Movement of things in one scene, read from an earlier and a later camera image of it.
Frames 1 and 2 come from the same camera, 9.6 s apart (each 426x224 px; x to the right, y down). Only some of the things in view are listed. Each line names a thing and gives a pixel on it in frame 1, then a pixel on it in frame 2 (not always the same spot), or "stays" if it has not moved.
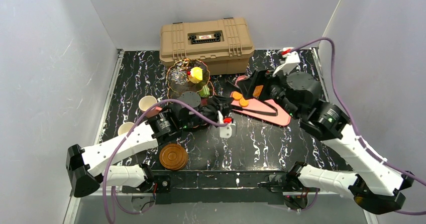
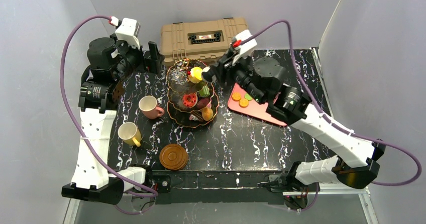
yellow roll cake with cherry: x=195 y=75 stays
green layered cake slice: x=205 y=92 stays
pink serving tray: x=283 y=118 stays
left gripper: x=213 y=107 → x=143 y=57
